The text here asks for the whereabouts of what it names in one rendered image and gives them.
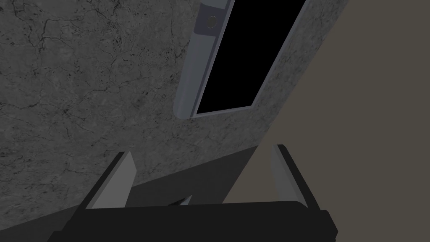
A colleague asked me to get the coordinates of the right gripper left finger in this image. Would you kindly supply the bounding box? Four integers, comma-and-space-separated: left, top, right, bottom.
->
85, 151, 137, 210

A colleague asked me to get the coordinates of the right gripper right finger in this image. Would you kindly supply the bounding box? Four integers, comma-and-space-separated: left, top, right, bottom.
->
270, 144, 320, 212

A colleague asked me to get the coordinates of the black grey-framed appliance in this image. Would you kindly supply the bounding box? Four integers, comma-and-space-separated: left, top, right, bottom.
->
173, 0, 310, 120

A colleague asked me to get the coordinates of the grey bar handle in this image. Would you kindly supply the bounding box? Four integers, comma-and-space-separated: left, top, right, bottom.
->
173, 0, 236, 120

